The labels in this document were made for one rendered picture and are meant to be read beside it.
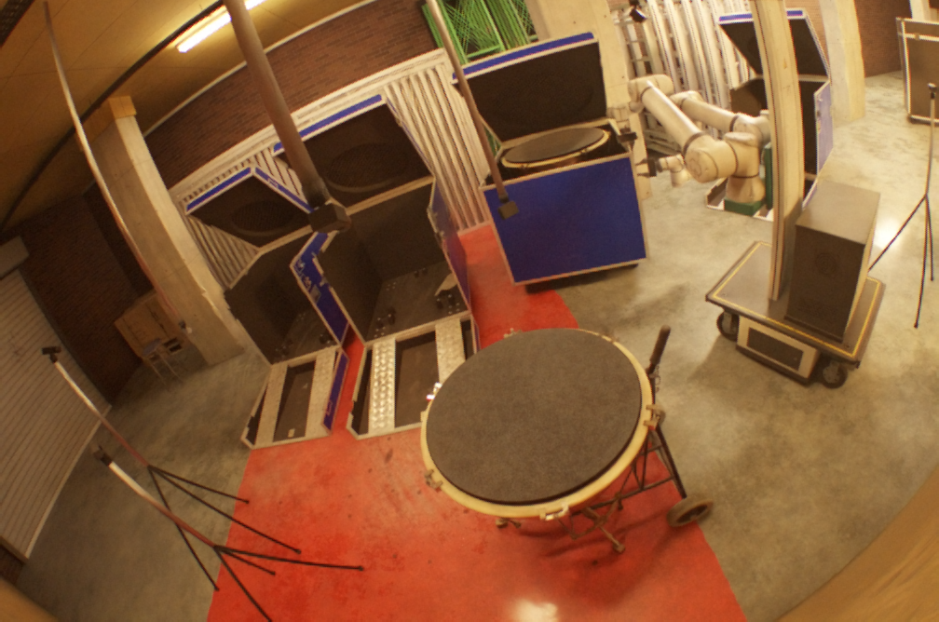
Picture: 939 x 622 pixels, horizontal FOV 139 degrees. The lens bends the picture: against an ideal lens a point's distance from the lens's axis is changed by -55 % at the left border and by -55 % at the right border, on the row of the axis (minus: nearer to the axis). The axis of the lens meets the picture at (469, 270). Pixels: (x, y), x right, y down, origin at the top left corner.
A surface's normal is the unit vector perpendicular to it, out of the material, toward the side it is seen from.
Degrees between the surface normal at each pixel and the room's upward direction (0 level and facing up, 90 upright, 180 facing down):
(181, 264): 90
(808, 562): 0
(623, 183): 90
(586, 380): 0
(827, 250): 90
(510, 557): 0
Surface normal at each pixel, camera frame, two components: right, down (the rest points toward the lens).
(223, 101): 0.13, 0.44
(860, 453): -0.33, -0.83
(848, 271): -0.83, 0.48
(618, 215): -0.21, 0.53
